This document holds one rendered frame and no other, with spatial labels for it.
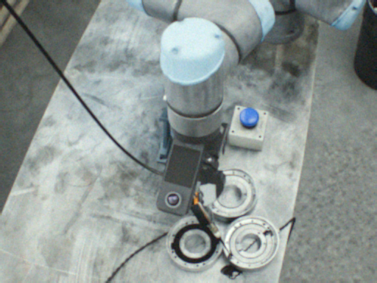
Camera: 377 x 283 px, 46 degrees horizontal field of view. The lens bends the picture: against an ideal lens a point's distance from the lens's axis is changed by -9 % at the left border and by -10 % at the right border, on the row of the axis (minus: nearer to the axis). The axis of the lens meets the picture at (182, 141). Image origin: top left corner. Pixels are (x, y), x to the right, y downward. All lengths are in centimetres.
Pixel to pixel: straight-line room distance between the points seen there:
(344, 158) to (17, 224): 134
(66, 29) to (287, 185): 174
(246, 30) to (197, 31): 8
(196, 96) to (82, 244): 48
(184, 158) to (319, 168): 127
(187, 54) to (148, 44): 65
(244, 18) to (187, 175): 23
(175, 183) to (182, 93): 15
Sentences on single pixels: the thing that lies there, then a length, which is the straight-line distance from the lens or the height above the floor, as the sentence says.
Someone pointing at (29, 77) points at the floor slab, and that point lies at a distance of 234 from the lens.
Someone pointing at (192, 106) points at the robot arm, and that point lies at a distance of 59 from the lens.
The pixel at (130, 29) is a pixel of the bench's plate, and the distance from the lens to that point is 123.
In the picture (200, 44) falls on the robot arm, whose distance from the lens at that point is 54.
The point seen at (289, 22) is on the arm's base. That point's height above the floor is 86.
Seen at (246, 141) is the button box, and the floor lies 83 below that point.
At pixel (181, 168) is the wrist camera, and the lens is 66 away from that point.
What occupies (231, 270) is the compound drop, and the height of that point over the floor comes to 80.
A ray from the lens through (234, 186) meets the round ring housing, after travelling 93.
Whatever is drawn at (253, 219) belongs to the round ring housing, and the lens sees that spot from 90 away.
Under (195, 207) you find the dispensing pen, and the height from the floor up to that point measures 93.
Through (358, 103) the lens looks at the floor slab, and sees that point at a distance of 209.
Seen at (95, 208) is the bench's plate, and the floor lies 80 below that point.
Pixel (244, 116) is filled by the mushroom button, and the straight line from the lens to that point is 94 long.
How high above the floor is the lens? 167
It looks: 60 degrees down
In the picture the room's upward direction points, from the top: 11 degrees counter-clockwise
